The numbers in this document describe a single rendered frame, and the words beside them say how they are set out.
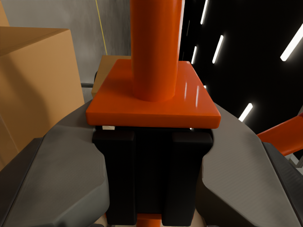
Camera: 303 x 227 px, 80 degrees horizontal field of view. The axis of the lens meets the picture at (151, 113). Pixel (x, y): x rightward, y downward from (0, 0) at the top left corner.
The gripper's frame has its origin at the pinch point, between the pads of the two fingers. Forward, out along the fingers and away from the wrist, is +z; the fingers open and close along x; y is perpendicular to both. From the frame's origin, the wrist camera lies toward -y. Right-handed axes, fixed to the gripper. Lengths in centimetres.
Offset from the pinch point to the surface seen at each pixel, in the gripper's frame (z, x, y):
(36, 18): 198, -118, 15
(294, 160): 173, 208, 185
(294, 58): 349, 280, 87
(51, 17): 231, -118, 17
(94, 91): 148, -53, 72
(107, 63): 189, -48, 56
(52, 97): 10.8, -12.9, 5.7
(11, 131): 2.9, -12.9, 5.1
